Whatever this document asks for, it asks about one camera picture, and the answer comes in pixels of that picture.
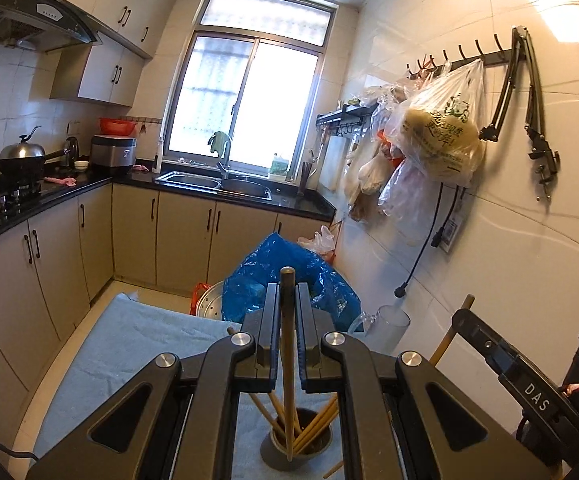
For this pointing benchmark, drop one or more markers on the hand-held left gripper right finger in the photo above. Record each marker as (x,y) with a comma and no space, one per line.
(305,335)

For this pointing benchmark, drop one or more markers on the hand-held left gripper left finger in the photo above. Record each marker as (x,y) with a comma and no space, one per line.
(269,335)

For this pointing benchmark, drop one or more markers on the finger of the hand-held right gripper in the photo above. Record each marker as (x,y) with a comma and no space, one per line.
(514,370)

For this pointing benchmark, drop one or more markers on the wooden chopstick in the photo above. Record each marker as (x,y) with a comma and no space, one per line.
(319,422)
(330,412)
(288,310)
(264,415)
(309,437)
(442,347)
(275,407)
(333,468)

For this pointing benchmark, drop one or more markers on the dark chopstick holder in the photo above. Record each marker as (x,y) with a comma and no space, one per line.
(274,455)

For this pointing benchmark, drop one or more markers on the blue plastic bag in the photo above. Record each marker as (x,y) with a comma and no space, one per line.
(259,280)

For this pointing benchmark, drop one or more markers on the steel steamer pot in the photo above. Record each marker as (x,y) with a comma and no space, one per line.
(212,302)

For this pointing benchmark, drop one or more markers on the red plastic bag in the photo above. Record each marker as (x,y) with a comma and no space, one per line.
(198,295)

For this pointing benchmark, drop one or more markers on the clear glass mug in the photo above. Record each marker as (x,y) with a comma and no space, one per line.
(389,327)

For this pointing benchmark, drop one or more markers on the white plastic bag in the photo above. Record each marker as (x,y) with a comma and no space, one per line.
(319,242)

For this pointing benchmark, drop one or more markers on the black kitchen countertop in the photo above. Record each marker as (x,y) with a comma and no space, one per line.
(299,202)

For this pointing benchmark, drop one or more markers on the beige base cabinets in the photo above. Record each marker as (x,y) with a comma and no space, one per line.
(179,235)

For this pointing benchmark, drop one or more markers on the light blue table cloth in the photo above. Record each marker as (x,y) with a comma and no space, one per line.
(119,350)

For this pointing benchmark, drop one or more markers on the dark utensil holder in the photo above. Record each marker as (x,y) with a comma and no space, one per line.
(305,177)

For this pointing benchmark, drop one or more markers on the green bottle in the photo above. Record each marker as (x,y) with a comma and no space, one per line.
(279,167)

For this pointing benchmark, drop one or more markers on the steel sink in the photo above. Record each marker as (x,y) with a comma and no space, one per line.
(194,182)

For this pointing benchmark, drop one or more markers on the white cutting board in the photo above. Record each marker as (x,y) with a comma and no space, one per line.
(334,165)

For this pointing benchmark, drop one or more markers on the steel faucet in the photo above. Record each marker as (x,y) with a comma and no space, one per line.
(227,160)

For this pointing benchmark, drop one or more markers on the clear hanging plastic bags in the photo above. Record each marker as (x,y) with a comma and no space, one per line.
(379,170)

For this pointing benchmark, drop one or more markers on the green cloth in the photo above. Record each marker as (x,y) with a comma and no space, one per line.
(218,142)

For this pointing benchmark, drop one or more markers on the white bottle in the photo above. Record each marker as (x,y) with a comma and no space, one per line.
(157,157)

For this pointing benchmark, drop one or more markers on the pink cloth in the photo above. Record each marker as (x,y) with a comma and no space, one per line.
(140,168)

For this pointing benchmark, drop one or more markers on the rice cooker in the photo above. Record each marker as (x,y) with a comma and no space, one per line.
(114,155)

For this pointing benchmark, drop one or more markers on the kitchen window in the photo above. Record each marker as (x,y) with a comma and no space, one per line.
(249,90)

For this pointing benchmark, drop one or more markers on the plastic bag with yellow contents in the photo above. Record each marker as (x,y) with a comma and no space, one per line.
(444,130)

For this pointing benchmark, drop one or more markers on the small white bowl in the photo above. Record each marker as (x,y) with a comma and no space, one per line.
(81,164)

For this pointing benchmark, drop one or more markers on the red basin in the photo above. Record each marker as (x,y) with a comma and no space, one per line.
(118,126)

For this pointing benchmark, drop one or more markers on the steel kettle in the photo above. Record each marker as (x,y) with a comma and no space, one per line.
(70,152)

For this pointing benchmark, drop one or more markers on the gas stove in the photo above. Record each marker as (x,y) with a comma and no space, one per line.
(14,200)

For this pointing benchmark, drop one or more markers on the black wok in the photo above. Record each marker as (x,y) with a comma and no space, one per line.
(19,165)

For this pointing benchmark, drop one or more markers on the steel wok lid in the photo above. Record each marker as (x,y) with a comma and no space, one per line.
(21,149)

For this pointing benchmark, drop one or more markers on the range hood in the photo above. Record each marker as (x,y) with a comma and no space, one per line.
(44,15)

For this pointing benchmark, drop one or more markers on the wall socket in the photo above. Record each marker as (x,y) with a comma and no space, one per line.
(452,230)

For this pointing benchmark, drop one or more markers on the black wall shelf rack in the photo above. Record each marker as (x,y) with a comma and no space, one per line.
(344,117)

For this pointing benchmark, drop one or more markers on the small white wall cabinet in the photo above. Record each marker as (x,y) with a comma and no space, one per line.
(104,75)

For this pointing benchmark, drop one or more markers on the black wall hook rail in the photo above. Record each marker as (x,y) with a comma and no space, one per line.
(469,57)

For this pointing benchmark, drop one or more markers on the white wall cabinets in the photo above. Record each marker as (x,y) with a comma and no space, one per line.
(114,0)

